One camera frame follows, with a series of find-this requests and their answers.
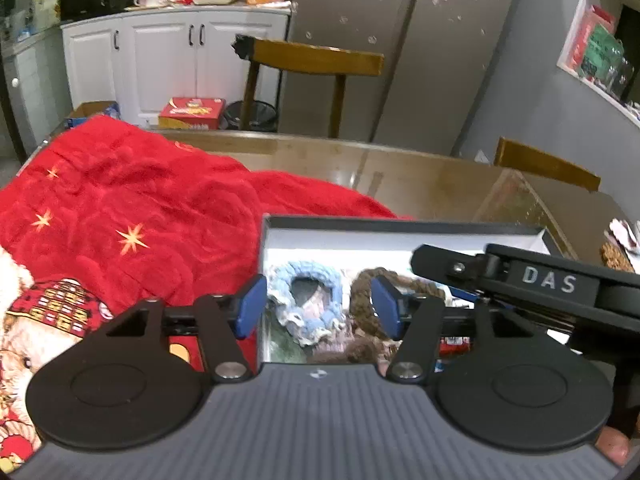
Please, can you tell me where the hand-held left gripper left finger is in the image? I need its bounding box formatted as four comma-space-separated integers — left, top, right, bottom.
100, 274, 269, 385

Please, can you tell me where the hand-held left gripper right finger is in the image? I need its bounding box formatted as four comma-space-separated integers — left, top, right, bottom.
370, 276, 576, 385

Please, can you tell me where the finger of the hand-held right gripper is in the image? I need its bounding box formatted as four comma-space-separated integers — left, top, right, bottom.
410, 244, 502, 295

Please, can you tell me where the dark brown crochet scrunchie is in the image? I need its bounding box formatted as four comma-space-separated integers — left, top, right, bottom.
349, 267, 446, 342

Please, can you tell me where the light blue crochet scrunchie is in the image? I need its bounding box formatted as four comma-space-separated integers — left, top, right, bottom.
265, 260, 347, 347

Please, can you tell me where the black shallow box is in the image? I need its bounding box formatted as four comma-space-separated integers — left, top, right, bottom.
259, 214, 576, 367

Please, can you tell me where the person's right hand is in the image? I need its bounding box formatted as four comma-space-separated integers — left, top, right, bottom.
597, 425, 632, 467

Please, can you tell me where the brown fuzzy item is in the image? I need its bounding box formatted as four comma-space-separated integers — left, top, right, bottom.
600, 242, 636, 274

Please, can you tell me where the printed card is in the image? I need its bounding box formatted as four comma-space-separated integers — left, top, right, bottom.
264, 310, 476, 365

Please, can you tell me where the pink cloth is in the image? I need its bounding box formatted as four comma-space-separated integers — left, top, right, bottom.
607, 217, 640, 253

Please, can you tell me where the red printed blanket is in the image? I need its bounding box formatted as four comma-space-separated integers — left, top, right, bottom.
0, 115, 416, 472

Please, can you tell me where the black trash bin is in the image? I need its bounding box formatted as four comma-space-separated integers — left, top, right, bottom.
222, 100, 278, 133

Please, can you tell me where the red snack box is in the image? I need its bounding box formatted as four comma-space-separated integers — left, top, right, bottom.
158, 96, 226, 131

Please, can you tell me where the silver double-door fridge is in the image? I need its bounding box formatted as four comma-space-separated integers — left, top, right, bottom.
277, 0, 523, 156

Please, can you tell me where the wooden chair with black clip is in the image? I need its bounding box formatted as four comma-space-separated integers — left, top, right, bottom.
232, 34, 386, 138

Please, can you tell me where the cardboard box with blue packets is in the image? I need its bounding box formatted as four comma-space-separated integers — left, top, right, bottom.
64, 101, 121, 131

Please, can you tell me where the white kitchen cabinet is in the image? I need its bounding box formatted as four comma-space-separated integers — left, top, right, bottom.
60, 7, 292, 131

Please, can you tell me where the white wall shelf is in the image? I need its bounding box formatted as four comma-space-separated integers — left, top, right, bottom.
556, 0, 640, 126

